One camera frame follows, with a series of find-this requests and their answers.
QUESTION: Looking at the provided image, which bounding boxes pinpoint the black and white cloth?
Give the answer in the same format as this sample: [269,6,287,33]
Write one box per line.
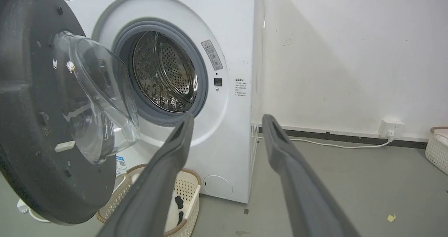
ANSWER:
[164,191,185,232]

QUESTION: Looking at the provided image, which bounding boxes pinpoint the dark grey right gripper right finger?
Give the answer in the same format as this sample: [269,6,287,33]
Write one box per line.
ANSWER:
[262,114,361,237]

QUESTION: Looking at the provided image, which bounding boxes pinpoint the white front-load washing machine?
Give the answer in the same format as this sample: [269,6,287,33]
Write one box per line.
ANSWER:
[56,0,266,204]

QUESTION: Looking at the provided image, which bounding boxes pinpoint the white woven basket brown rim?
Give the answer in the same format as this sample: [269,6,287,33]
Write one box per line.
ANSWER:
[425,126,448,175]

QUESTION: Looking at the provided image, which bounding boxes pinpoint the white power cable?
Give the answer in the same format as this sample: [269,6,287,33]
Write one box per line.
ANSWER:
[258,130,395,149]

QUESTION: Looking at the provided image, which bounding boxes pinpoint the white wicker laundry basket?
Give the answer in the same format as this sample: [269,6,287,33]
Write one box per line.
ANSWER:
[96,164,202,237]

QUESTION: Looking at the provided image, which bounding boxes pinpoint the black round washing machine door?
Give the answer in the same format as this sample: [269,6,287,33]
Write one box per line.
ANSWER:
[0,0,141,225]

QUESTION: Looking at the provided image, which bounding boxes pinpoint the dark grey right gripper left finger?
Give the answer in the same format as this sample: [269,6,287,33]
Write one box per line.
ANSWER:
[96,112,195,237]

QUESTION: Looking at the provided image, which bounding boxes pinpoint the white wall power socket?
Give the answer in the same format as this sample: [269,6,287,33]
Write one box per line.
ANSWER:
[378,119,406,138]

